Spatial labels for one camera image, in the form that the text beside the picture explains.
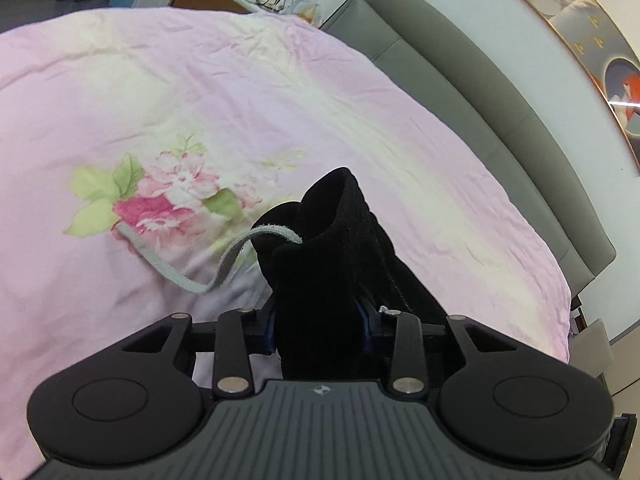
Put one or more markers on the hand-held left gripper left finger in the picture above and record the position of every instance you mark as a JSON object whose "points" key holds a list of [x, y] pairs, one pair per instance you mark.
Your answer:
{"points": [[232, 350]]}

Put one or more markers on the pink floral bedspread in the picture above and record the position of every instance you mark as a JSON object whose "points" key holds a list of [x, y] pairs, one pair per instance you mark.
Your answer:
{"points": [[150, 125]]}

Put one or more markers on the grey padded headboard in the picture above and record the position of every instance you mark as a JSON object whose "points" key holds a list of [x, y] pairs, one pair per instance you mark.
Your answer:
{"points": [[450, 70]]}

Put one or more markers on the framed wall picture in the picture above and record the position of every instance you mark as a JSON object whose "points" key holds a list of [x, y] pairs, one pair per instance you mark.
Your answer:
{"points": [[590, 35]]}

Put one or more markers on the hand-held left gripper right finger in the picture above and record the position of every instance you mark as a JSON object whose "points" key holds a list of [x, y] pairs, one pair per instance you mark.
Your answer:
{"points": [[406, 350]]}

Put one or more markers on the black pants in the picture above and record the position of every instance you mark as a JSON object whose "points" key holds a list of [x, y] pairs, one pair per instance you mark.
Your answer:
{"points": [[340, 270]]}

